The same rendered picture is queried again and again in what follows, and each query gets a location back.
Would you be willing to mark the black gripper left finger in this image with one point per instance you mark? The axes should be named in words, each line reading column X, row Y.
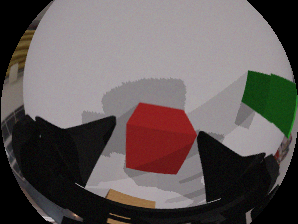
column 80, row 146

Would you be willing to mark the red block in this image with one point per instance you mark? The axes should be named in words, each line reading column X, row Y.
column 158, row 139

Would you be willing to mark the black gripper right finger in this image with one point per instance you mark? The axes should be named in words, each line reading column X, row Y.
column 221, row 166

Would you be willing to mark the green block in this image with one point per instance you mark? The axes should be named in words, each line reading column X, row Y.
column 282, row 103
column 256, row 92

